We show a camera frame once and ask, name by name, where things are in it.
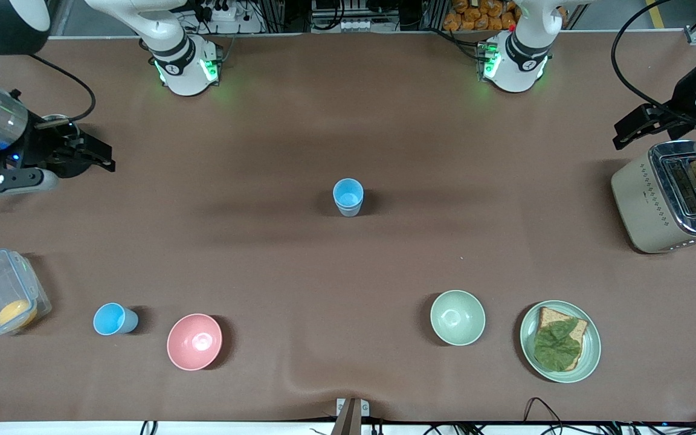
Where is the pink bowl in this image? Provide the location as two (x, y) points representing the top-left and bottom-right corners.
(167, 314), (223, 371)

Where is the black saucepan blue handle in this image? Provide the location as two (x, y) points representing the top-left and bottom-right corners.
(0, 114), (98, 208)

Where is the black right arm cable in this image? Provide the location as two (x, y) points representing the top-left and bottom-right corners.
(31, 54), (96, 124)

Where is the green lettuce leaf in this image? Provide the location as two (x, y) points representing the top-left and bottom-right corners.
(533, 319), (583, 370)

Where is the pale green bowl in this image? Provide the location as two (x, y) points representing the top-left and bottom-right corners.
(430, 290), (486, 347)

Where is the white long power strip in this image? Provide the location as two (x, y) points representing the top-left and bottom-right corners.
(341, 18), (401, 33)

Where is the plain blue plastic cup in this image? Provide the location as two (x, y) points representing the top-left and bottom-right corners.
(93, 303), (140, 336)
(333, 178), (364, 210)

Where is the brown bread slice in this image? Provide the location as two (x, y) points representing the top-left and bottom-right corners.
(535, 307), (589, 371)

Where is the pale green plate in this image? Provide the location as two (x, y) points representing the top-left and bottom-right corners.
(520, 300), (602, 384)

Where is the orange round food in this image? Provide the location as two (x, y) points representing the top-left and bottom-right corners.
(0, 300), (38, 330)

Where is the beige and chrome toaster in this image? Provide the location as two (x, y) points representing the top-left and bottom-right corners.
(611, 140), (696, 254)

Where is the orange snack bag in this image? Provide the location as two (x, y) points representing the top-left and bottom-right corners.
(443, 0), (524, 32)

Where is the metal table bracket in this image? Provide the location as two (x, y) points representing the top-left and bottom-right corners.
(336, 398), (370, 435)

